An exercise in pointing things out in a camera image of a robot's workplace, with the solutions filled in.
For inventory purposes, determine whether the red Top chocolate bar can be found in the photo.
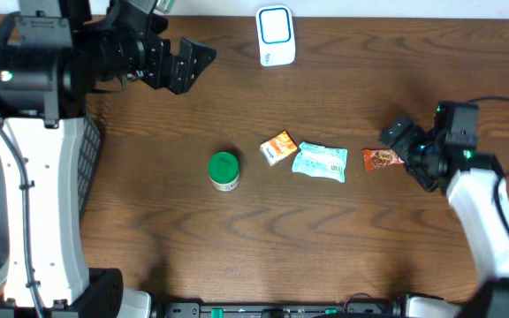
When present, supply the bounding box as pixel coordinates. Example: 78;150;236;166
362;149;404;171

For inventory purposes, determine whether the small orange snack box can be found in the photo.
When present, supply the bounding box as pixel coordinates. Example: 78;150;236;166
260;131;298;166

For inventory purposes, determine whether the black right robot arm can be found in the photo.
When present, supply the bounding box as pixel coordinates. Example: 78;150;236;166
379;99;509;317

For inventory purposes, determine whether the green lid white jar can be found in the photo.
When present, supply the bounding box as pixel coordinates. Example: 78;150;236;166
208;152;240;192

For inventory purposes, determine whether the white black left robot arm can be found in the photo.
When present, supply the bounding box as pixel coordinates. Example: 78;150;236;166
0;1;217;318

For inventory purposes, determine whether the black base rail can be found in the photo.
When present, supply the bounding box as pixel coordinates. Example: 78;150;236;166
150;293;405;318

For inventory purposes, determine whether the teal white snack packet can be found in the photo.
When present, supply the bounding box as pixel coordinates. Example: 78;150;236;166
292;142;348;183

